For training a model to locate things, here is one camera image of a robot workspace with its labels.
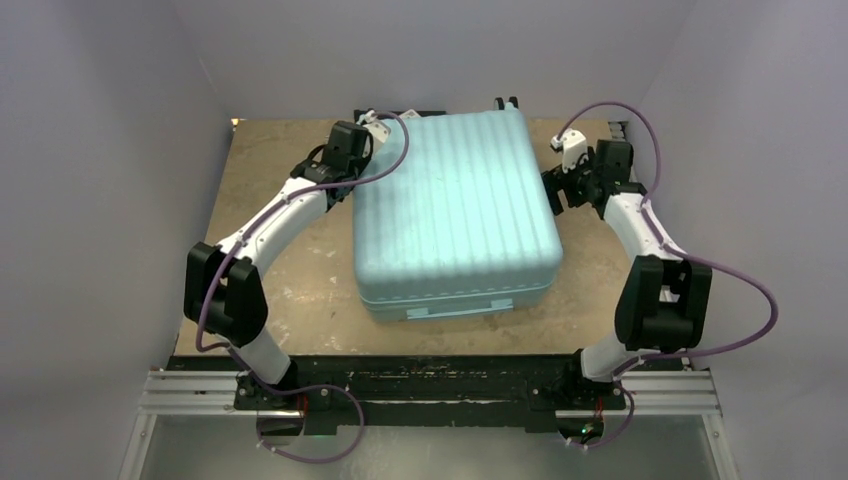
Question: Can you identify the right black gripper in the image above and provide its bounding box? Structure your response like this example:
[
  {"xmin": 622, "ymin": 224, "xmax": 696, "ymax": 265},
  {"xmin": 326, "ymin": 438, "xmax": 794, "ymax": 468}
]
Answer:
[{"xmin": 536, "ymin": 146, "xmax": 598, "ymax": 215}]

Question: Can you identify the light blue suitcase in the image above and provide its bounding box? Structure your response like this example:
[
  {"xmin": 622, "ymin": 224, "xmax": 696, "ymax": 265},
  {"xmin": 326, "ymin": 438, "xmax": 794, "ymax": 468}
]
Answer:
[{"xmin": 353, "ymin": 100, "xmax": 564, "ymax": 322}]

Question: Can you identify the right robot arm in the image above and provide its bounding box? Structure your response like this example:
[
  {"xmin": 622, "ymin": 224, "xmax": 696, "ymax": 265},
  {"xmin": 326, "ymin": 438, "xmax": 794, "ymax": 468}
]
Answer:
[{"xmin": 541, "ymin": 130, "xmax": 713, "ymax": 407}]

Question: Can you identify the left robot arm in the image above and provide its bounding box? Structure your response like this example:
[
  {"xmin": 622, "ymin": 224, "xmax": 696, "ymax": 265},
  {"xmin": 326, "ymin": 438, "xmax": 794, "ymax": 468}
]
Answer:
[{"xmin": 184, "ymin": 121, "xmax": 375, "ymax": 409}]

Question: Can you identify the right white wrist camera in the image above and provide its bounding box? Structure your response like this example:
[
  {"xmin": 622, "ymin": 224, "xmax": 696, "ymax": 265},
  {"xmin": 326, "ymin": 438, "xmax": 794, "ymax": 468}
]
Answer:
[{"xmin": 549, "ymin": 128, "xmax": 588, "ymax": 172}]

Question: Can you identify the black metal base rail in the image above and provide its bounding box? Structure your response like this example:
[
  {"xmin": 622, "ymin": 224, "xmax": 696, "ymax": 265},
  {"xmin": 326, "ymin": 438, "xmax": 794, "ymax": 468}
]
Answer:
[{"xmin": 140, "ymin": 355, "xmax": 720, "ymax": 444}]

